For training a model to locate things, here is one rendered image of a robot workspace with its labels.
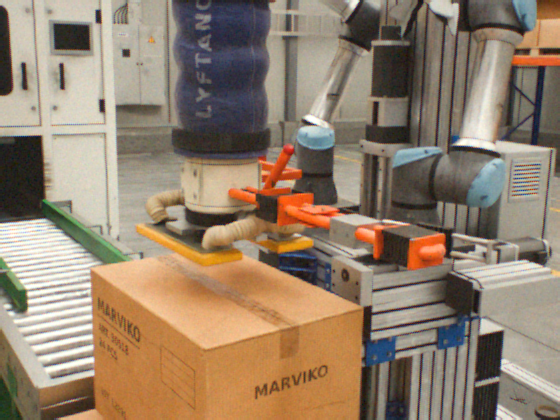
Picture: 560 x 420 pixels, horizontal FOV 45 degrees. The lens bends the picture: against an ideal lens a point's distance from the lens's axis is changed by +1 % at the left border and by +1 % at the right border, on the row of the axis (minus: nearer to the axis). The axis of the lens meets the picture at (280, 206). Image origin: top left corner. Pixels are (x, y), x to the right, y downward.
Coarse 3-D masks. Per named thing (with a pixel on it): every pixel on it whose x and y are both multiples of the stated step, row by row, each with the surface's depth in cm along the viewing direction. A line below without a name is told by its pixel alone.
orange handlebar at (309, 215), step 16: (288, 176) 171; (240, 192) 144; (256, 192) 146; (288, 208) 130; (304, 208) 127; (320, 208) 127; (304, 224) 126; (320, 224) 122; (368, 240) 112; (432, 256) 103
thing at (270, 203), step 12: (264, 192) 137; (276, 192) 138; (288, 192) 140; (300, 192) 138; (264, 204) 134; (276, 204) 130; (288, 204) 131; (300, 204) 133; (312, 204) 135; (264, 216) 133; (276, 216) 131; (288, 216) 132
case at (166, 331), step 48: (96, 288) 169; (144, 288) 157; (192, 288) 157; (240, 288) 158; (288, 288) 159; (96, 336) 173; (144, 336) 148; (192, 336) 130; (240, 336) 130; (288, 336) 136; (336, 336) 144; (96, 384) 177; (144, 384) 150; (192, 384) 131; (240, 384) 131; (288, 384) 138; (336, 384) 147
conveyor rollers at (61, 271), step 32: (0, 224) 377; (32, 224) 378; (32, 256) 318; (64, 256) 318; (96, 256) 318; (0, 288) 277; (32, 288) 275; (64, 288) 274; (32, 320) 242; (64, 320) 240; (64, 352) 214
